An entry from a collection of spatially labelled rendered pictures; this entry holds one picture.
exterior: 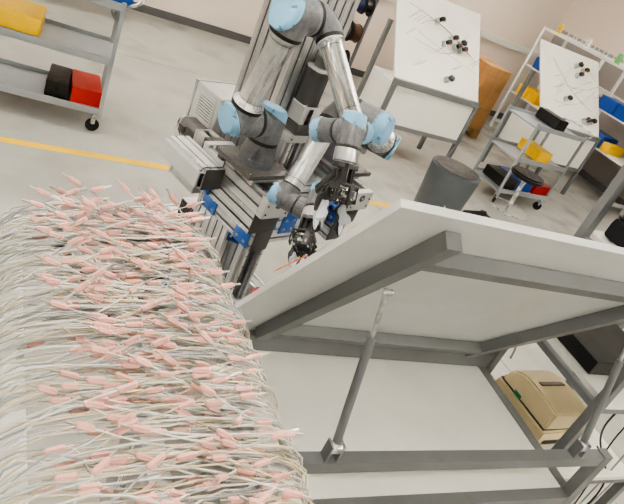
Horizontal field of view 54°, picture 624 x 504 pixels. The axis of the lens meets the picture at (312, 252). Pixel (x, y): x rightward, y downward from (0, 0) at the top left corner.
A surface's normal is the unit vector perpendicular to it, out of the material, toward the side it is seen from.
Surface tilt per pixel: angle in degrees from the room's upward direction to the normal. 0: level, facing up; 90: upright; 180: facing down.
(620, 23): 90
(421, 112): 90
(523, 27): 90
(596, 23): 90
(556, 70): 50
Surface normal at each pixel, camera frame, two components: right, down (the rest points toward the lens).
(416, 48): 0.51, -0.06
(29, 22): 0.23, 0.57
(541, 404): -0.86, -0.11
